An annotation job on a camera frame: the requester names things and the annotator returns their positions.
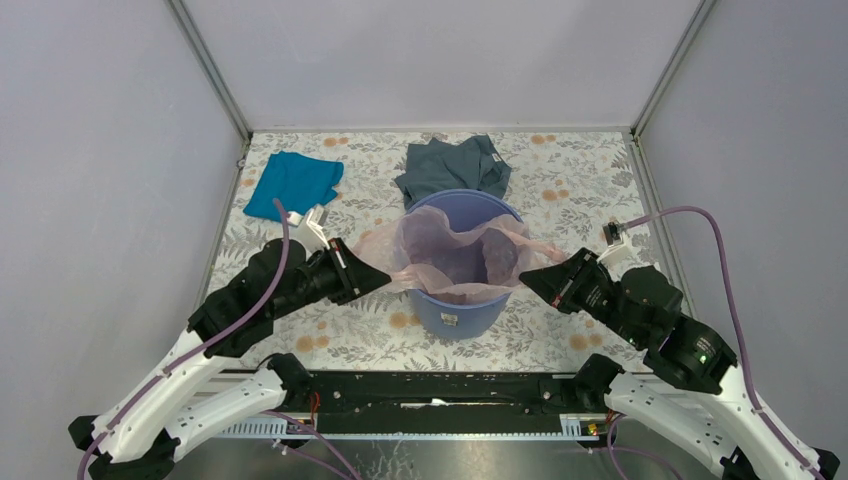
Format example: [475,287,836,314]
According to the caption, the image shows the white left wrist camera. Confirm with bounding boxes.
[287,205,329,255]

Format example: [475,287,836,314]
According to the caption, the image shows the grey-blue shirt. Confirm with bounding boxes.
[395,135,512,209]

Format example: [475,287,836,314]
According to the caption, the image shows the blue plastic trash bin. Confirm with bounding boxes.
[406,189,522,339]

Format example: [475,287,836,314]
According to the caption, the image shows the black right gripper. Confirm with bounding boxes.
[515,245,645,345]

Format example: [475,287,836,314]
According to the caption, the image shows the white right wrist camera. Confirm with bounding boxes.
[598,222,633,267]

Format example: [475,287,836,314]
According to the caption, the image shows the white slotted cable duct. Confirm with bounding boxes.
[218,415,605,441]

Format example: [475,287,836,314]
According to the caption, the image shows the pink plastic trash bag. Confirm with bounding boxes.
[352,206,566,305]

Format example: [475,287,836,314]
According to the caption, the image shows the floral tablecloth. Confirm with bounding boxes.
[209,132,644,372]

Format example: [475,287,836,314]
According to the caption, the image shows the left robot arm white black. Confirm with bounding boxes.
[68,238,391,479]

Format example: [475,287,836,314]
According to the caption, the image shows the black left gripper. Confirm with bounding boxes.
[273,236,393,318]

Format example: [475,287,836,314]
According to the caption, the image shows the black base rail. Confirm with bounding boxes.
[276,371,609,424]

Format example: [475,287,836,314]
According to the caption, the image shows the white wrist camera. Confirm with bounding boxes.
[598,222,633,267]
[287,205,329,255]

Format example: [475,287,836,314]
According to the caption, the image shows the teal cloth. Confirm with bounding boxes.
[243,152,345,221]

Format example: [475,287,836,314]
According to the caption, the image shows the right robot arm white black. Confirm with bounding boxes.
[519,249,840,479]

